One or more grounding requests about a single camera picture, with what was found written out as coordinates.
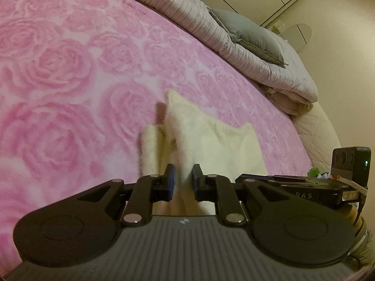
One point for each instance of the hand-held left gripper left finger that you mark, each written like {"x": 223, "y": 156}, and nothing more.
{"x": 171, "y": 183}

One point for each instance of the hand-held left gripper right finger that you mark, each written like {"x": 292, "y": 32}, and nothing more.
{"x": 195, "y": 183}

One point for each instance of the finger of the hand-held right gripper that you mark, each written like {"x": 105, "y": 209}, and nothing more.
{"x": 263, "y": 179}

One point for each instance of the cream striped knit sweater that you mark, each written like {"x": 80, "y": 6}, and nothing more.
{"x": 211, "y": 140}

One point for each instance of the green crumpled item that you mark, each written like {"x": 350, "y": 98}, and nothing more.
{"x": 315, "y": 172}

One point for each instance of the cream quilted mattress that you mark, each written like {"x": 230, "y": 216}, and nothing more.
{"x": 319, "y": 137}

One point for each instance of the beige crumpled cloth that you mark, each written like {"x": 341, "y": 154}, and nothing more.
{"x": 288, "y": 105}

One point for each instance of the pink rose-print blanket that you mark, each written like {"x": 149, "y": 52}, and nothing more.
{"x": 73, "y": 79}

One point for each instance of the grey-blue pillow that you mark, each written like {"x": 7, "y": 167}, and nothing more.
{"x": 252, "y": 32}

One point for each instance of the grey ribbed quilt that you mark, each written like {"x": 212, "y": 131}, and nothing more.
{"x": 187, "y": 8}

